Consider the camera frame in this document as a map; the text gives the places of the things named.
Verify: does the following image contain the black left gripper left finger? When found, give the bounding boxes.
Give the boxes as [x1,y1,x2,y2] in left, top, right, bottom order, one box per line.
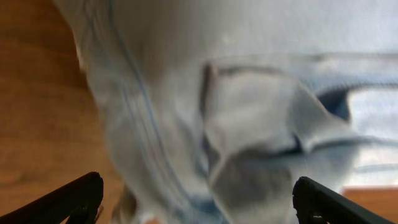
[1,172,104,224]

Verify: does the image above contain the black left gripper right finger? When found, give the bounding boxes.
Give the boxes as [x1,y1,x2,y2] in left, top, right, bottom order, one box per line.
[292,176,392,224]

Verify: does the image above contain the light blue t-shirt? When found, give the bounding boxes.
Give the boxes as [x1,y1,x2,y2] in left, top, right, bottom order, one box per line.
[55,0,397,223]

